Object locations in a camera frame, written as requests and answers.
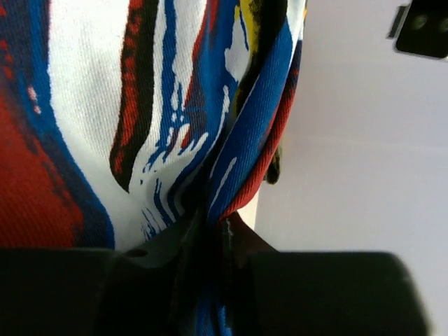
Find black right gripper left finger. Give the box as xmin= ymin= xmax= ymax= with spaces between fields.
xmin=1 ymin=208 xmax=205 ymax=335

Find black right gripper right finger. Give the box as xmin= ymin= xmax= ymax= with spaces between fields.
xmin=220 ymin=213 xmax=431 ymax=335

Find blue white red patterned trousers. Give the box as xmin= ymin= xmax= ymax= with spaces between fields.
xmin=1 ymin=1 xmax=307 ymax=335

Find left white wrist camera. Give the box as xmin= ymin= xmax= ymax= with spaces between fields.
xmin=387 ymin=0 xmax=447 ymax=62

